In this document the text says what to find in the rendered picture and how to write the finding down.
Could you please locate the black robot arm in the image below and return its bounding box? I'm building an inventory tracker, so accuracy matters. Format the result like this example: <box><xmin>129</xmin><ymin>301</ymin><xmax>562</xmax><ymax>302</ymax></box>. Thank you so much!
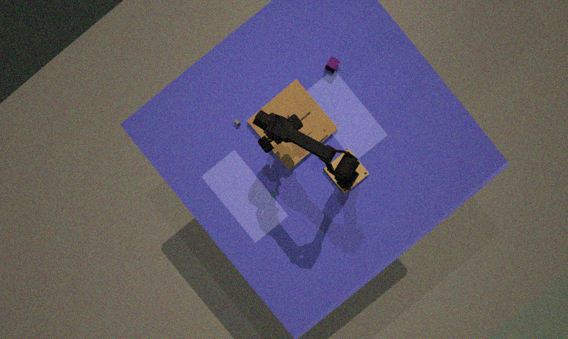
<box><xmin>253</xmin><ymin>110</ymin><xmax>359</xmax><ymax>190</ymax></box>

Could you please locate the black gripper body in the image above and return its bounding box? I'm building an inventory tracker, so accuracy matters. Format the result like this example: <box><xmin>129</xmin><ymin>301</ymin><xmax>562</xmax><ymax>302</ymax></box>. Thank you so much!
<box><xmin>258</xmin><ymin>114</ymin><xmax>303</xmax><ymax>153</ymax></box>

